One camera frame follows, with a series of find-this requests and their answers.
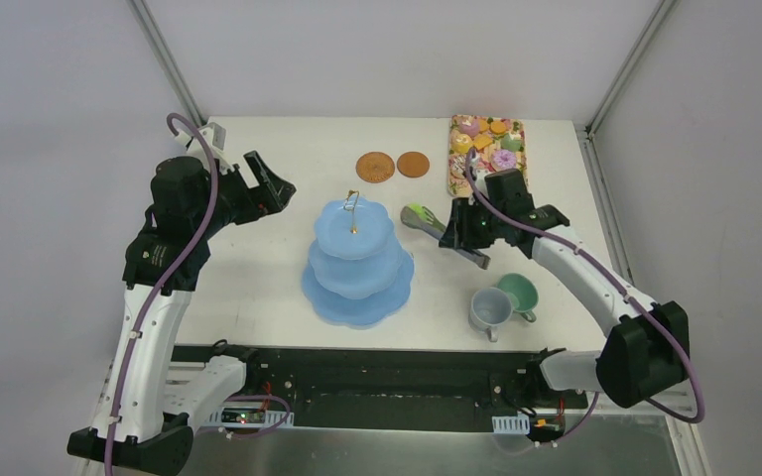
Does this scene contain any green frosted donut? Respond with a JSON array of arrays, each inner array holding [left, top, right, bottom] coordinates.
[[407, 203, 439, 222]]

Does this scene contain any white chocolate drizzle donut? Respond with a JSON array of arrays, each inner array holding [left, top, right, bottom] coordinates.
[[449, 155, 477, 180]]

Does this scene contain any purple sprinkled donut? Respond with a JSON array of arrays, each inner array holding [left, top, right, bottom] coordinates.
[[491, 149, 518, 172]]

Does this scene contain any yellow frosted donut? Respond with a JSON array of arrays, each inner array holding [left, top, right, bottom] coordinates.
[[450, 133, 473, 155]]

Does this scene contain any green cupcake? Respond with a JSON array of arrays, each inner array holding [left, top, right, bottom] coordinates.
[[500, 131, 525, 153]]

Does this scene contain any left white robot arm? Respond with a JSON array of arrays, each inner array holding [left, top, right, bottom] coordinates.
[[66, 122, 296, 475]]

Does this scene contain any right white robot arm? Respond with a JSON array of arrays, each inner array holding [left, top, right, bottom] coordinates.
[[440, 170, 690, 408]]

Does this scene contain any green ceramic cup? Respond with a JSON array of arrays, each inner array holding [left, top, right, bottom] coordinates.
[[496, 273, 540, 323]]

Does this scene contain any grey-blue ceramic mug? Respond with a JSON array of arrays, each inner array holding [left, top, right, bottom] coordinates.
[[468, 287, 515, 343]]

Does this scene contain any orange square biscuit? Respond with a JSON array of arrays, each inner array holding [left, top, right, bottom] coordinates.
[[472, 133, 494, 151]]

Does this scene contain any smooth wooden coaster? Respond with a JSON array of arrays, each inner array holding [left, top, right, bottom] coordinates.
[[396, 151, 431, 179]]

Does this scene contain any floral serving tray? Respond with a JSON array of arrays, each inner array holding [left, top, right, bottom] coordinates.
[[447, 114, 529, 197]]

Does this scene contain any orange round biscuit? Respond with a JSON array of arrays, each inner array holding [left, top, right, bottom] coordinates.
[[489, 120, 508, 136]]

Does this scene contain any woven rattan coaster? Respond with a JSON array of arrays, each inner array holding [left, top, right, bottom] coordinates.
[[355, 152, 396, 183]]

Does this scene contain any blue three-tier cake stand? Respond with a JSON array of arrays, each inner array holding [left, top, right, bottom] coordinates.
[[301, 190, 415, 328]]

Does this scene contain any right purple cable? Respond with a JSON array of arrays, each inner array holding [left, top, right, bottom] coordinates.
[[463, 148, 707, 454]]

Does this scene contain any purple cable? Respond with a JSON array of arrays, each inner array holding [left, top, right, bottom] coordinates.
[[103, 112, 220, 476], [463, 148, 707, 454]]

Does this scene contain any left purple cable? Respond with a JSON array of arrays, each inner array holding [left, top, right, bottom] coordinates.
[[103, 112, 220, 476]]

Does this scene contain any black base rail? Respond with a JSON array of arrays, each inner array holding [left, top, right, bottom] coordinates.
[[172, 342, 588, 432]]

